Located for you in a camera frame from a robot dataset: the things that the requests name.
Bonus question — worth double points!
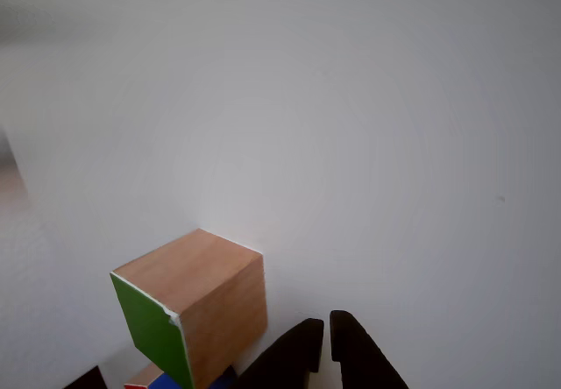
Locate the wooden cube with green face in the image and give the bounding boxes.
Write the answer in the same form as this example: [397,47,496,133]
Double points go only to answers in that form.
[109,228,268,389]

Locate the dark black flat object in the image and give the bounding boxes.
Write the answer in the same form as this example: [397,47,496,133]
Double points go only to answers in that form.
[63,365,109,389]

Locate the cube with red marker faces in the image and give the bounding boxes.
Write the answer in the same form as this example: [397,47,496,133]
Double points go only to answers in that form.
[124,361,240,389]

